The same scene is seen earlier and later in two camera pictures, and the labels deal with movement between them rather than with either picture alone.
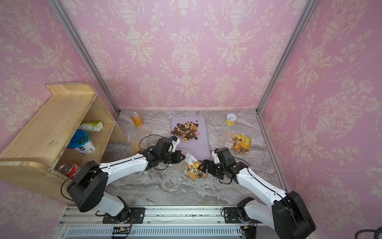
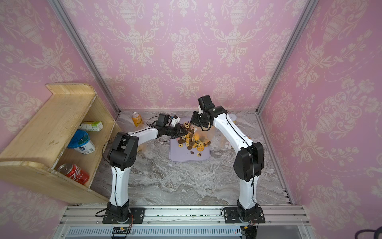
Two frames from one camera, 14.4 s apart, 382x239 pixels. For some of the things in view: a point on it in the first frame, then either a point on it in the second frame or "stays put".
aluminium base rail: (83, 222) stays put
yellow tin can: (231, 119) stays put
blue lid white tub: (80, 141) stays put
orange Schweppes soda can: (137, 119) stays put
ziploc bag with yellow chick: (190, 167) to (204, 136)
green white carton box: (91, 126) stays put
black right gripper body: (220, 170) to (200, 119)
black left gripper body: (168, 157) to (172, 131)
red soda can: (69, 170) stays put
